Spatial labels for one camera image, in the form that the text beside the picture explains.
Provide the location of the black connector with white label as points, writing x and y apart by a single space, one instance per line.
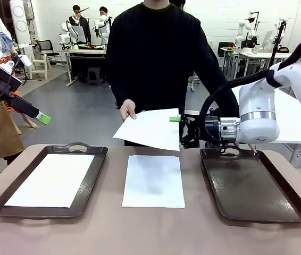
25 60

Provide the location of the black camera stand pole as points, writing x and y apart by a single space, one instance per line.
276 48

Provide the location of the white robot arm on table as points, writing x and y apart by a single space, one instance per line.
242 29

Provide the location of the man in black jacket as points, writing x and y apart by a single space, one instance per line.
77 12

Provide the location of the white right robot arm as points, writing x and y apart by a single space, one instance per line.
257 106

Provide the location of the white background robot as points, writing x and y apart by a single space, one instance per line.
65 37

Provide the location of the white tower air conditioner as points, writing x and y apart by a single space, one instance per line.
20 21

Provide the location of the person's right hand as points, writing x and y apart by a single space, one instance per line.
128 109

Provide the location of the white A4 paper sheet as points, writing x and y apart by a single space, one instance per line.
49 180
150 130

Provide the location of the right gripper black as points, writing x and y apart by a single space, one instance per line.
217 127

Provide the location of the background person beside robot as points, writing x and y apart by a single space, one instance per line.
103 12

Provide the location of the stack of white A4 paper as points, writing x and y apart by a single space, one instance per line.
153 183

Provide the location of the black mesh office chair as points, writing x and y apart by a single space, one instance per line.
44 46

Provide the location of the brown plastic serving tray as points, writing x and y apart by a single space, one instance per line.
97 162
246 191

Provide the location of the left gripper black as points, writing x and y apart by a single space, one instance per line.
7 83

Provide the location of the mannequin with orange trousers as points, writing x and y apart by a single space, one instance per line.
5 40

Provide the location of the dark-haired person behind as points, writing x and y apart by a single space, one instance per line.
178 3

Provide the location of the person's left hand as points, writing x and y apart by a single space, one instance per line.
252 147

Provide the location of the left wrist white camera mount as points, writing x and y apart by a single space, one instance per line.
5 71

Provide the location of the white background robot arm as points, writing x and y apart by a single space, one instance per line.
98 24

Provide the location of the person's right forearm black sleeve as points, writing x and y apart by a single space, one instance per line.
117 85

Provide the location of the small white background table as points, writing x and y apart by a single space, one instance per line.
229 49

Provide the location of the computer monitor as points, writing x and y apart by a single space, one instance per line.
267 38

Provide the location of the grey plastic step stool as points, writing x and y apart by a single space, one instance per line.
94 73

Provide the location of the long white background table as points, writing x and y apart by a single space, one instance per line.
259 55

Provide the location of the person in black sweater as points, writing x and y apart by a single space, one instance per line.
153 66

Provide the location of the white-legged background work table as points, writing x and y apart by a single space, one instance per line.
86 51

